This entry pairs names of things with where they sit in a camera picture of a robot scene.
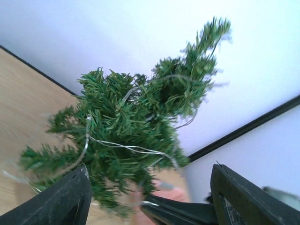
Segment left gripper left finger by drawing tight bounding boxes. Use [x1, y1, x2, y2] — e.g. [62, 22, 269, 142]
[0, 165, 92, 225]

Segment pink plastic basket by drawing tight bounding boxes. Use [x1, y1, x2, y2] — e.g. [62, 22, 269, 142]
[131, 187, 197, 225]

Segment clear string lights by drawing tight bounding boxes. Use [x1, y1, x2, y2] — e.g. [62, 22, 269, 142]
[2, 75, 230, 209]

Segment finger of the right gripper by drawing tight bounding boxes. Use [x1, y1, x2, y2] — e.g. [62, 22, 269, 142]
[141, 195, 218, 225]

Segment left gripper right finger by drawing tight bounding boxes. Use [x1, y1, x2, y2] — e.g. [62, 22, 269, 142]
[210, 164, 300, 225]

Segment small green christmas tree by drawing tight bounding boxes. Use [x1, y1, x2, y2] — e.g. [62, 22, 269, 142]
[18, 16, 233, 218]

